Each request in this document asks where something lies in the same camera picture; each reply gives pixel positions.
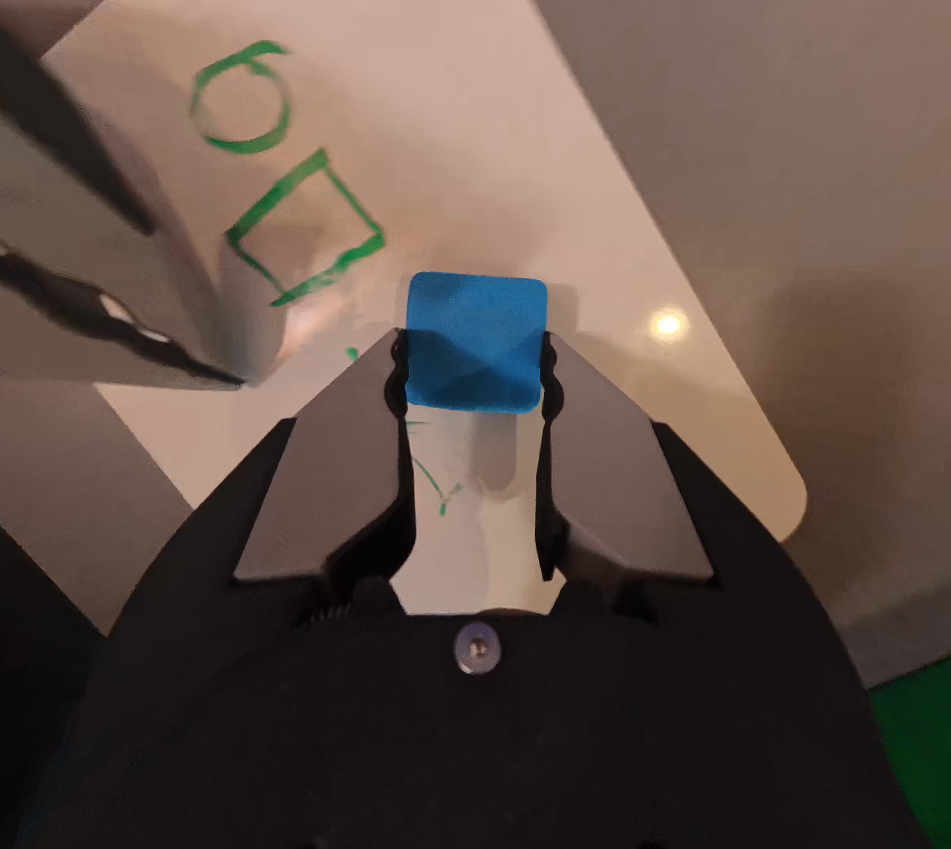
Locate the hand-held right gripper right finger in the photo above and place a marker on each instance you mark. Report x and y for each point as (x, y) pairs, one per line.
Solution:
(617, 485)

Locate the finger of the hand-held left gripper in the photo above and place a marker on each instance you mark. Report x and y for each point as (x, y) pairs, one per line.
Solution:
(89, 217)
(74, 351)

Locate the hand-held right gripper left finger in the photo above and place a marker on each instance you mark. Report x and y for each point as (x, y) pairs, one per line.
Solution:
(327, 477)

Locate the blue eraser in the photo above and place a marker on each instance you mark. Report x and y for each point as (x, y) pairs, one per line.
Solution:
(475, 336)

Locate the white whiteboard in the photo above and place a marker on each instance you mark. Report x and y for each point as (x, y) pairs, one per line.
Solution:
(460, 121)

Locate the green plastic bin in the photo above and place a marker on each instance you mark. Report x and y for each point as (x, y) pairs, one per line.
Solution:
(917, 752)

